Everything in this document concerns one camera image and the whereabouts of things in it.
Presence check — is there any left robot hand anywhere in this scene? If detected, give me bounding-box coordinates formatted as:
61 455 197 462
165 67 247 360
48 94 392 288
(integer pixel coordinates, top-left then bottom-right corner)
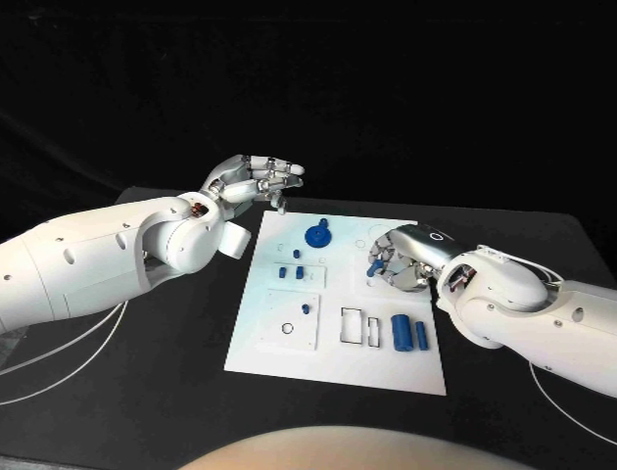
198 154 307 216

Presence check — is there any thick blue cylinder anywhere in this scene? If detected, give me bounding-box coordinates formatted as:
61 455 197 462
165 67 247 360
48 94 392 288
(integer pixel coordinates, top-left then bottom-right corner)
389 313 415 353

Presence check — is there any white cable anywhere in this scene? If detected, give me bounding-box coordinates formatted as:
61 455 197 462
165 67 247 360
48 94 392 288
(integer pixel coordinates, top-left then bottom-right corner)
0 301 128 386
527 361 617 458
0 304 129 410

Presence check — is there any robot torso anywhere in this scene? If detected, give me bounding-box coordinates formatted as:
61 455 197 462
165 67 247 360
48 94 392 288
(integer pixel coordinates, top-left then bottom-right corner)
177 425 539 470

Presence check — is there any blue gear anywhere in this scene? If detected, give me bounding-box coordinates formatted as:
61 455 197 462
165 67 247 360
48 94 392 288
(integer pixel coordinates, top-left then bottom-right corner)
304 217 332 249

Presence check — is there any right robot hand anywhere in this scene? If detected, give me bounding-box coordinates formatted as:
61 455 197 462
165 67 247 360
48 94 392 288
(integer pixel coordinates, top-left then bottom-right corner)
366 223 469 294

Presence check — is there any white task board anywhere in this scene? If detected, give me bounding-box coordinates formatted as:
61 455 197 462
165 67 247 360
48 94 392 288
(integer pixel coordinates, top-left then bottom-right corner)
223 210 446 397

